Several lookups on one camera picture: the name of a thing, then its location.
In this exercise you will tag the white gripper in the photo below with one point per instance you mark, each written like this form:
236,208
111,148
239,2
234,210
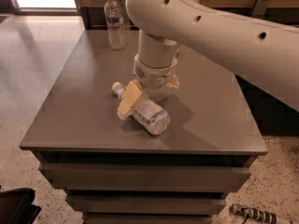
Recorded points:
154,74

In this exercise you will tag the blue label plastic bottle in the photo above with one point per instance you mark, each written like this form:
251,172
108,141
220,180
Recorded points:
151,116

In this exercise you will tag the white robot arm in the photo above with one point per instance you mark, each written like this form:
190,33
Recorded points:
264,53

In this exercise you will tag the clear water bottle red label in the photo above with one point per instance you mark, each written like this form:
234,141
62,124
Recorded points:
115,24

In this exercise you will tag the grey drawer cabinet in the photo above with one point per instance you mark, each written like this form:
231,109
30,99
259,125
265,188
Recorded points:
115,172

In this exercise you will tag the black bin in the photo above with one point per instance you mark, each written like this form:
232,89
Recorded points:
16,206

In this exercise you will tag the metal wall bracket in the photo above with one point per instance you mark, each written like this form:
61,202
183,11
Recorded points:
259,8

